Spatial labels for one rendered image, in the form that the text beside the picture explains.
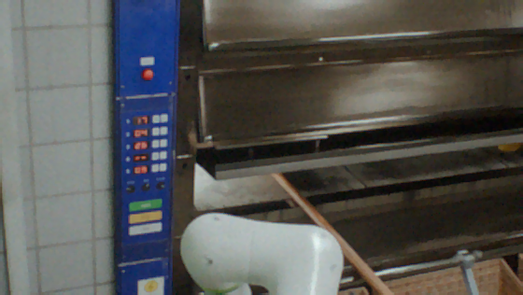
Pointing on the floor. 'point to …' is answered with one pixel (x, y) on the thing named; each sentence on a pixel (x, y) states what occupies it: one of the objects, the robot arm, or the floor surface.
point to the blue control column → (156, 13)
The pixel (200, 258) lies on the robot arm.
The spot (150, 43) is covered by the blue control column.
